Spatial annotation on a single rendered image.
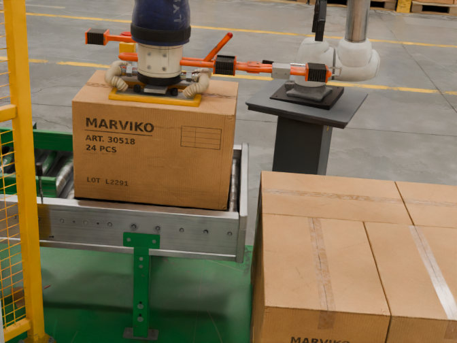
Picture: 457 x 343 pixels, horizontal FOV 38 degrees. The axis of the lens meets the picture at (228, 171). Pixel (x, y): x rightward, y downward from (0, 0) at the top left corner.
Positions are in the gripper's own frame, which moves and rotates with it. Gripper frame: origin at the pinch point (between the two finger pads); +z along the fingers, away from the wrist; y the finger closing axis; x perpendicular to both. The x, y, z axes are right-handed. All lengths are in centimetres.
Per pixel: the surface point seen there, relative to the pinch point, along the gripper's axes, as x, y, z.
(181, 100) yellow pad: -49, 16, 25
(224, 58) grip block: -34.4, 0.6, 12.3
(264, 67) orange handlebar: -19.0, 5.0, 13.0
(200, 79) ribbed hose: -42.4, 9.0, 18.4
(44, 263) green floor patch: -113, -14, 122
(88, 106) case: -82, 21, 28
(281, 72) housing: -12.4, 6.1, 14.3
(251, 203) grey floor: -15, -91, 122
